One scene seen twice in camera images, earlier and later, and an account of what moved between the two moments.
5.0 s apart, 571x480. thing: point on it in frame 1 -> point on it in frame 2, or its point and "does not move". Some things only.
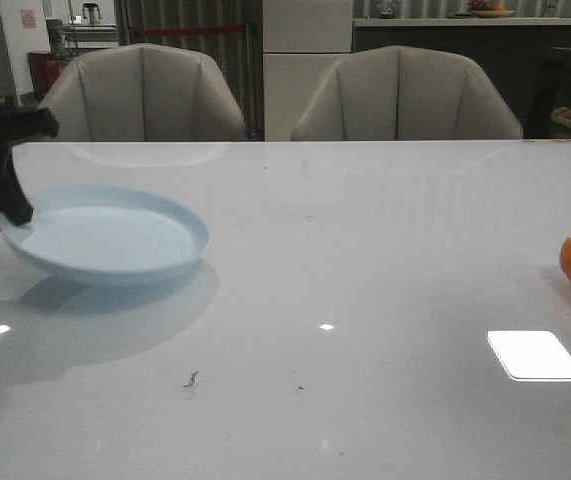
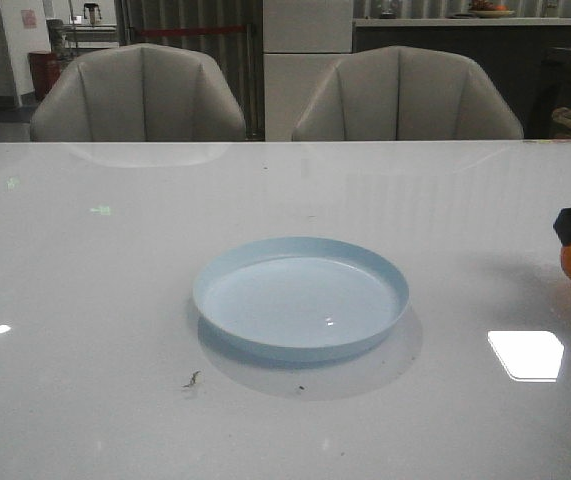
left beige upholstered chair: (142, 93) does not move
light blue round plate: (98, 235) -> (295, 299)
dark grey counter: (542, 64) does not move
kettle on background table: (91, 12) does not move
